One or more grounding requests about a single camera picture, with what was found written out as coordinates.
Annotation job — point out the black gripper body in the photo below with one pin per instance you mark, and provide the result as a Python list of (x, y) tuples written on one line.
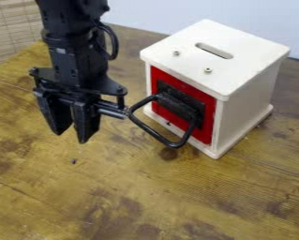
[(104, 93)]

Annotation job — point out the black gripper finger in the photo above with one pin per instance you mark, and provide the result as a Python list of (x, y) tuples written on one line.
[(85, 120), (55, 111)]

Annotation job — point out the black metal drawer handle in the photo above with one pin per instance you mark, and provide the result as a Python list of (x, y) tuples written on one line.
[(161, 120)]

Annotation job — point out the red drawer front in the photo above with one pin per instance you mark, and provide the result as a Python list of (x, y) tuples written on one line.
[(163, 82)]

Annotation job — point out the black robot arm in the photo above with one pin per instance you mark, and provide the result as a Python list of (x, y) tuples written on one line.
[(80, 42)]

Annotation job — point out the white wooden box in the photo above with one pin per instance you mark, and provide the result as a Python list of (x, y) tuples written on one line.
[(226, 68)]

